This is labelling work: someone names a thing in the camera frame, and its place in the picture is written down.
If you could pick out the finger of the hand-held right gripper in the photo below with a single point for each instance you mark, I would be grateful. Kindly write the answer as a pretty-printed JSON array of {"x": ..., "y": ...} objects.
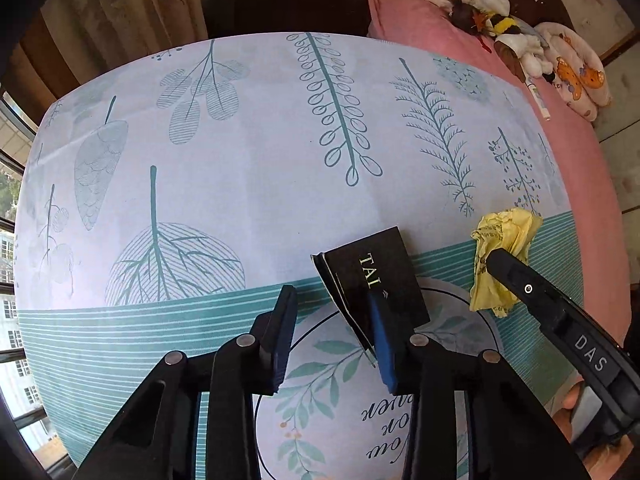
[{"x": 525, "y": 287}]

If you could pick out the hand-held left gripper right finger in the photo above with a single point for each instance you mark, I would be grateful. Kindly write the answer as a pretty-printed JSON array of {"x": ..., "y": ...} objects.
[{"x": 387, "y": 355}]

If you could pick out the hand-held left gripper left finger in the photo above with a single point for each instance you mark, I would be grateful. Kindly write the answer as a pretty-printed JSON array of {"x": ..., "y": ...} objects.
[{"x": 285, "y": 340}]

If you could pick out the yellow paper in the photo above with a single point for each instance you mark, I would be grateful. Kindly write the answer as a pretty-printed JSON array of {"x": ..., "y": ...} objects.
[{"x": 515, "y": 230}]

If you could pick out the black cardboard box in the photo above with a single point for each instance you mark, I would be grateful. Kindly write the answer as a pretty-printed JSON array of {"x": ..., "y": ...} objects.
[{"x": 385, "y": 270}]

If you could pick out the pink bed sheet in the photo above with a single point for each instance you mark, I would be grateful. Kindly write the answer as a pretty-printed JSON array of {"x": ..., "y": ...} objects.
[{"x": 590, "y": 185}]

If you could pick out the leaf print blue tablecloth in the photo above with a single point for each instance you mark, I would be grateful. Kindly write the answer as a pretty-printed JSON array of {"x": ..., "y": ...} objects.
[{"x": 250, "y": 160}]

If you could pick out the white marker pen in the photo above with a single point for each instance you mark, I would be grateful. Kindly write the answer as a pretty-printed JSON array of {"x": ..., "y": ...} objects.
[{"x": 537, "y": 99}]

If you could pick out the bear print blanket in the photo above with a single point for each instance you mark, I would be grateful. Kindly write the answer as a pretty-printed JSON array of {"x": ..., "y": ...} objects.
[{"x": 575, "y": 75}]

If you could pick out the brown leaf shaped toy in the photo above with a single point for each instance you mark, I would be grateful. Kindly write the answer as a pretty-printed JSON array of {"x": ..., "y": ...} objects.
[{"x": 510, "y": 57}]

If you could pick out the white fluffy plush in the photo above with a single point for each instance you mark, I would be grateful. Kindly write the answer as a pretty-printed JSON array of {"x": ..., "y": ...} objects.
[{"x": 532, "y": 55}]

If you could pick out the yellow black bee plush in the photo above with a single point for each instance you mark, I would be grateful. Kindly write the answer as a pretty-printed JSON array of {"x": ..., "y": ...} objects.
[{"x": 507, "y": 25}]

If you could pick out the brown grid window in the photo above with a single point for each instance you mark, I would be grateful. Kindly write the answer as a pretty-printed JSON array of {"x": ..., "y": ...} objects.
[{"x": 15, "y": 310}]

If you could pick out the brown furry toy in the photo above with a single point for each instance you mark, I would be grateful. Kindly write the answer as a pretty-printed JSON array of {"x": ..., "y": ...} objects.
[{"x": 465, "y": 15}]

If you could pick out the dark bedside cabinet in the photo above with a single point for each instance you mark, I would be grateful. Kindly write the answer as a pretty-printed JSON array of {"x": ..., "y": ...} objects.
[{"x": 280, "y": 10}]

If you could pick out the beige curtain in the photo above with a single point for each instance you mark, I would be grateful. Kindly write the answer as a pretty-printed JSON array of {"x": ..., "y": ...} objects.
[{"x": 125, "y": 10}]

